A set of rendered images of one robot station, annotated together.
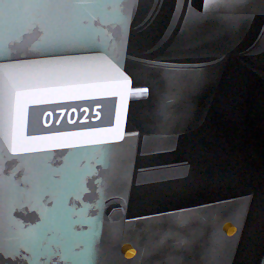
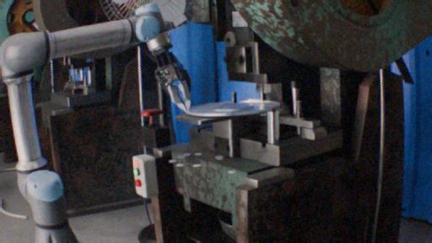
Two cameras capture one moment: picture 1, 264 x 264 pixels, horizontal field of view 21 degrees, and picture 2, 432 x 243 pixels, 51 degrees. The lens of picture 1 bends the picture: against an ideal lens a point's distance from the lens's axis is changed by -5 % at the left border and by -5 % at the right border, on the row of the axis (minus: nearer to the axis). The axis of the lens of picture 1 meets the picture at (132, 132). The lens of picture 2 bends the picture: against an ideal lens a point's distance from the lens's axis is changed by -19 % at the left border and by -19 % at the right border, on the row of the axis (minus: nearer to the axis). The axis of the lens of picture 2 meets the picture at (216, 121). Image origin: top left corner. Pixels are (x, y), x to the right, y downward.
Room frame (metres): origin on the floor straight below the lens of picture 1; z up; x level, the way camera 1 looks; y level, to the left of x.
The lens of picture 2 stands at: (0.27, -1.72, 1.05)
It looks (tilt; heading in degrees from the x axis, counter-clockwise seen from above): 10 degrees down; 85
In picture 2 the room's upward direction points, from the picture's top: 3 degrees counter-clockwise
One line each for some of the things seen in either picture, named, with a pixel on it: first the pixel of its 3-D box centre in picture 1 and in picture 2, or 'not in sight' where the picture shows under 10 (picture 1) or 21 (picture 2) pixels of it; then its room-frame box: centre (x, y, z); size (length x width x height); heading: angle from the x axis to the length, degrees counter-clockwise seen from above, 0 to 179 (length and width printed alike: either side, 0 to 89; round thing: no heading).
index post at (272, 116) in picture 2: not in sight; (272, 126); (0.56, -0.23, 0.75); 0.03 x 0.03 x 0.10; 31
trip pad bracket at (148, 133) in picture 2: not in sight; (157, 151); (0.22, 0.14, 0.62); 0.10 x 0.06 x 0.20; 121
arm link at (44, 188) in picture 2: not in sight; (45, 197); (-0.11, -0.37, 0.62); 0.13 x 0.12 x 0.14; 119
